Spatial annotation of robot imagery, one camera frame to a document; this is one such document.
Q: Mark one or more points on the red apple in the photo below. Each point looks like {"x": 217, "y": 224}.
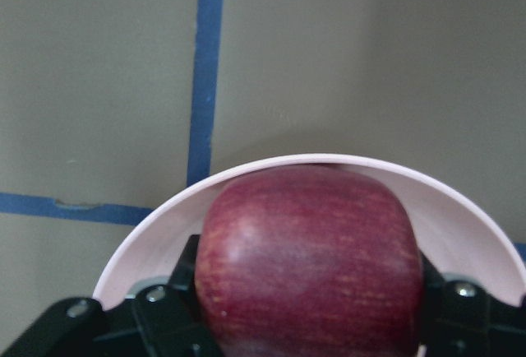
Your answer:
{"x": 306, "y": 260}

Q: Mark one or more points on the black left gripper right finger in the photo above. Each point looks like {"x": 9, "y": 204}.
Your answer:
{"x": 459, "y": 317}

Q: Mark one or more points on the pink plate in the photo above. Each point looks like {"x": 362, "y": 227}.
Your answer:
{"x": 450, "y": 230}

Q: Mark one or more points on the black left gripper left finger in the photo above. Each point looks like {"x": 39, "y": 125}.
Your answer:
{"x": 159, "y": 319}

